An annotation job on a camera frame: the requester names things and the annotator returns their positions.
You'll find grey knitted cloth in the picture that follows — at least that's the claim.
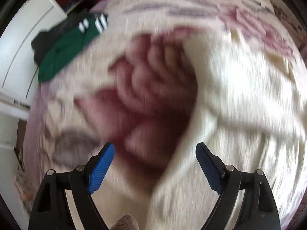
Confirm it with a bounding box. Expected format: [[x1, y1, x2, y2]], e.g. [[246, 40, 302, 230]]
[[111, 214, 140, 230]]

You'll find dark grey garment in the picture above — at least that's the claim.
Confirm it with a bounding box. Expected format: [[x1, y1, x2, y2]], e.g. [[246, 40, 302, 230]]
[[31, 30, 64, 66]]

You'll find pink floral printed blanket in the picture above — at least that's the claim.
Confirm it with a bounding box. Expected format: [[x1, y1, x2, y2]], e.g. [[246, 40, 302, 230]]
[[23, 0, 303, 230]]

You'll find green garment with white stripes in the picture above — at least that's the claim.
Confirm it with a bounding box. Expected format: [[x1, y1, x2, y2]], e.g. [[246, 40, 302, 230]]
[[38, 13, 109, 82]]

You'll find cream fleece garment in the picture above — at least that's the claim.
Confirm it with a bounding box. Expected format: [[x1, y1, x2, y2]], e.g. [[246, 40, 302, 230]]
[[147, 26, 307, 230]]

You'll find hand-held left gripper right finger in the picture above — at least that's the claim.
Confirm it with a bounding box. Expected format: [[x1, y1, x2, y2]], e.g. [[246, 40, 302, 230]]
[[195, 142, 281, 230]]

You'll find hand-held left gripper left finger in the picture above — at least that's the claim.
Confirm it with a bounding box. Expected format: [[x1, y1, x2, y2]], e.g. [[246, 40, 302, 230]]
[[29, 143, 115, 230]]

